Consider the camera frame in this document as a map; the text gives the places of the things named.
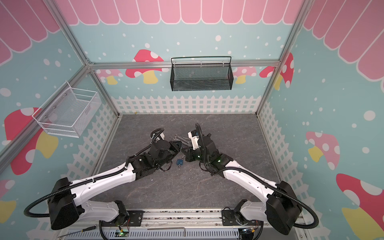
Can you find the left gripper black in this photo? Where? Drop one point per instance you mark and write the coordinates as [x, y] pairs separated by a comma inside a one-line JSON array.
[[173, 146]]

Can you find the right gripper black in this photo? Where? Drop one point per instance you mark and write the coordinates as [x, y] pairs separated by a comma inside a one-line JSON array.
[[188, 153]]

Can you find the large blue padlock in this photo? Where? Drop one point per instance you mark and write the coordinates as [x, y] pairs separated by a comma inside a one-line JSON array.
[[180, 162]]

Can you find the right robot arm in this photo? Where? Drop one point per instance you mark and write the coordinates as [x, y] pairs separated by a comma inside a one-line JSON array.
[[279, 205]]

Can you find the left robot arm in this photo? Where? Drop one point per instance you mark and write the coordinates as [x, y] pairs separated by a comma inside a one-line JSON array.
[[71, 201]]

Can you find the longer silver wrench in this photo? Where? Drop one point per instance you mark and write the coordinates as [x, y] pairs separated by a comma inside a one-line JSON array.
[[183, 140]]

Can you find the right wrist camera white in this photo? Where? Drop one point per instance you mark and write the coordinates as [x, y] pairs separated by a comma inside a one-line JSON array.
[[194, 137]]

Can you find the black wire mesh basket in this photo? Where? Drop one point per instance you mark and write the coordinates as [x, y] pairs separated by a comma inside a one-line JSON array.
[[213, 73]]

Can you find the white wire mesh basket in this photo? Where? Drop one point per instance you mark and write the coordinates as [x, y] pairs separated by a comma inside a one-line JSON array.
[[68, 113]]

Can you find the screwdriver black handle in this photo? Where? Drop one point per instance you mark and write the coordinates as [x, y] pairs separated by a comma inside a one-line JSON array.
[[80, 231]]

